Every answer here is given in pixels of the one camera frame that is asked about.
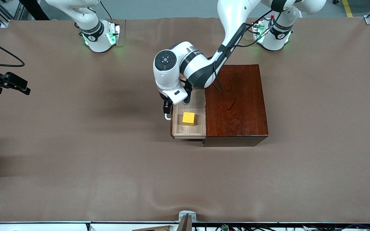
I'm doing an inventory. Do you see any yellow block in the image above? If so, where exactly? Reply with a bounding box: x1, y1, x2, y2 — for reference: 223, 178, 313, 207
182, 112, 195, 126

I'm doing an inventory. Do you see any light wooden drawer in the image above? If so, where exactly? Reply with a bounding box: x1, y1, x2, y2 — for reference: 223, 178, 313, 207
165, 78, 207, 139

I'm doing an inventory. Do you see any dark red wooden cabinet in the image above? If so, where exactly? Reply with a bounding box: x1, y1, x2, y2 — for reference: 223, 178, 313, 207
203, 64, 269, 148

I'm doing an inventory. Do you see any black trouser leg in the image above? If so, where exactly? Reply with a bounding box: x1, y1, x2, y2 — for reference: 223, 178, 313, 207
19, 0, 50, 21

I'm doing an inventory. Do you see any brown table cloth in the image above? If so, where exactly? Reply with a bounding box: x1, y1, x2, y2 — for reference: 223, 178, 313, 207
0, 17, 370, 224

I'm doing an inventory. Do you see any brown cardboard piece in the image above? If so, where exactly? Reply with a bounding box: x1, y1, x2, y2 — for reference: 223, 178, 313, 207
131, 225, 172, 231

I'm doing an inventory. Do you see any black base cable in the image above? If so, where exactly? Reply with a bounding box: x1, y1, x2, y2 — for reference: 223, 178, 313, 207
244, 18, 260, 34
100, 0, 113, 20

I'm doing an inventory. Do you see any grey metal bracket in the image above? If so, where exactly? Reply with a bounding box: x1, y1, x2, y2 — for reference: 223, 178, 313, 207
178, 210, 197, 223

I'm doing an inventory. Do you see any aluminium camera post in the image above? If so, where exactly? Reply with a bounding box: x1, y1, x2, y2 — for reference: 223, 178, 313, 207
176, 214, 193, 231

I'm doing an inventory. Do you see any black cable bundle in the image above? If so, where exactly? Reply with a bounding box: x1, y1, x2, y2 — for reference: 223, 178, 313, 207
193, 223, 370, 231

